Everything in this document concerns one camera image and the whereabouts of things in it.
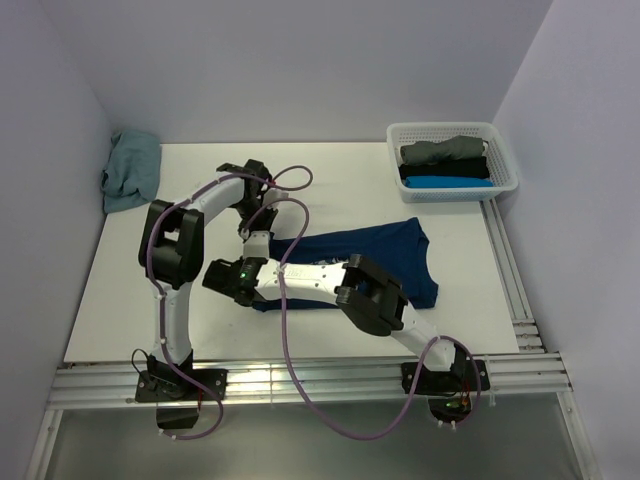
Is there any dark blue t shirt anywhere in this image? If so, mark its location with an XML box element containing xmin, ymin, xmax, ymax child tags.
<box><xmin>249</xmin><ymin>217</ymin><xmax>440</xmax><ymax>314</ymax></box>

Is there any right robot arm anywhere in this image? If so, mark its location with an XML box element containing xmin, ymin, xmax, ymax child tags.
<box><xmin>203</xmin><ymin>254</ymin><xmax>468</xmax><ymax>393</ymax></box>

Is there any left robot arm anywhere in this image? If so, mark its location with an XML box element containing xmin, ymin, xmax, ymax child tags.
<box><xmin>139</xmin><ymin>159</ymin><xmax>277</xmax><ymax>399</ymax></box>

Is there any pale teal t shirt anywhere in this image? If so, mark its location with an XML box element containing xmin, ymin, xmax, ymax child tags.
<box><xmin>101</xmin><ymin>129</ymin><xmax>161</xmax><ymax>214</ymax></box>

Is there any light blue rolled t shirt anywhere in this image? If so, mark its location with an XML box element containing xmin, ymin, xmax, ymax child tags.
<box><xmin>401</xmin><ymin>176</ymin><xmax>494</xmax><ymax>189</ymax></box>

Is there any grey rolled t shirt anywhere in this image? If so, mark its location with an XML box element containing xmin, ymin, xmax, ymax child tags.
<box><xmin>399</xmin><ymin>135</ymin><xmax>486</xmax><ymax>165</ymax></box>

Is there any black rolled t shirt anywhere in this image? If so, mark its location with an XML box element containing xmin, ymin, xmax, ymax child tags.
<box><xmin>398</xmin><ymin>157</ymin><xmax>490</xmax><ymax>179</ymax></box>

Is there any white plastic basket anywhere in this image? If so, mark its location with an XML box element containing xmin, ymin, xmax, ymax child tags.
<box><xmin>387</xmin><ymin>122</ymin><xmax>518</xmax><ymax>203</ymax></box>

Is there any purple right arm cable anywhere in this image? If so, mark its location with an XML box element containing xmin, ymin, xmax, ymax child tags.
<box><xmin>242</xmin><ymin>198</ymin><xmax>484</xmax><ymax>442</ymax></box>

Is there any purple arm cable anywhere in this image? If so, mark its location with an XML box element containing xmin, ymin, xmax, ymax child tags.
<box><xmin>242</xmin><ymin>198</ymin><xmax>484</xmax><ymax>442</ymax></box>
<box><xmin>145</xmin><ymin>164</ymin><xmax>315</xmax><ymax>441</ymax></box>

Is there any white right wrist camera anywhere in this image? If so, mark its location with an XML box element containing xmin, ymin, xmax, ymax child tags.
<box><xmin>242</xmin><ymin>231</ymin><xmax>271</xmax><ymax>259</ymax></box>

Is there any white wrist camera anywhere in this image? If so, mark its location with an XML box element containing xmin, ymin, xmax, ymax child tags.
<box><xmin>242</xmin><ymin>231</ymin><xmax>271</xmax><ymax>259</ymax></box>
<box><xmin>262</xmin><ymin>188</ymin><xmax>289</xmax><ymax>209</ymax></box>

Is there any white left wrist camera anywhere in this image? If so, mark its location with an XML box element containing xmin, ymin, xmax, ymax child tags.
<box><xmin>262</xmin><ymin>188</ymin><xmax>289</xmax><ymax>209</ymax></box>

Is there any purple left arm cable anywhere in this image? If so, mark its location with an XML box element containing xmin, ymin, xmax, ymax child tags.
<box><xmin>145</xmin><ymin>164</ymin><xmax>315</xmax><ymax>441</ymax></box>

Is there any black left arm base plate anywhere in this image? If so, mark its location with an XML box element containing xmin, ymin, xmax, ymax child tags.
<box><xmin>134</xmin><ymin>371</ymin><xmax>211</xmax><ymax>431</ymax></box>

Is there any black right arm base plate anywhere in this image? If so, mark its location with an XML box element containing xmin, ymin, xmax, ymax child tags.
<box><xmin>415</xmin><ymin>354</ymin><xmax>491</xmax><ymax>423</ymax></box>

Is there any aluminium frame rail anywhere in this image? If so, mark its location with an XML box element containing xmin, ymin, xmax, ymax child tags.
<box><xmin>26</xmin><ymin>200</ymin><xmax>601</xmax><ymax>479</ymax></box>

